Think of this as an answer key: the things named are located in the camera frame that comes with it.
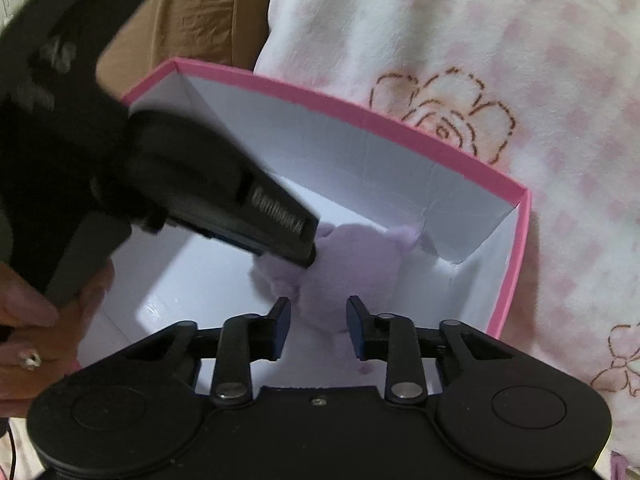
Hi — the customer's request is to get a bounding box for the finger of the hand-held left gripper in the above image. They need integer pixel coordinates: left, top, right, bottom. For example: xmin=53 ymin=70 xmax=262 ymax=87
xmin=127 ymin=112 xmax=321 ymax=267

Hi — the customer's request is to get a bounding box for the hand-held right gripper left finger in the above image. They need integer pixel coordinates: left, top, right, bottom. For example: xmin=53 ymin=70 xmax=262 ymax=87
xmin=120 ymin=299 xmax=292 ymax=407

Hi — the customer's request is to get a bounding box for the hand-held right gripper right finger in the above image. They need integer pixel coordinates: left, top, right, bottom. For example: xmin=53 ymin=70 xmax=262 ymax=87
xmin=346 ymin=296 xmax=521 ymax=406

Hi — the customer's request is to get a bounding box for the purple plush toy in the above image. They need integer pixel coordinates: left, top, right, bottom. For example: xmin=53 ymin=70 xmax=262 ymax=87
xmin=250 ymin=225 xmax=421 ymax=376

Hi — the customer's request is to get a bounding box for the pink cardboard box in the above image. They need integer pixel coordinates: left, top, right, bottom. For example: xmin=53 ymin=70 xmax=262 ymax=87
xmin=75 ymin=58 xmax=532 ymax=392

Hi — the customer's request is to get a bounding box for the person's left hand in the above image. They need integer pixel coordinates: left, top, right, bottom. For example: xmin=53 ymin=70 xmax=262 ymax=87
xmin=0 ymin=260 xmax=117 ymax=405

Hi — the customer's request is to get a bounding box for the brown pillow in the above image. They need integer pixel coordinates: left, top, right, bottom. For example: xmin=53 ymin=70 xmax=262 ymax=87
xmin=97 ymin=0 xmax=276 ymax=106

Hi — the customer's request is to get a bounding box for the pink checked pillow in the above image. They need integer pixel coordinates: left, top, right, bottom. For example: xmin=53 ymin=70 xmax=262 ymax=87
xmin=254 ymin=0 xmax=640 ymax=463

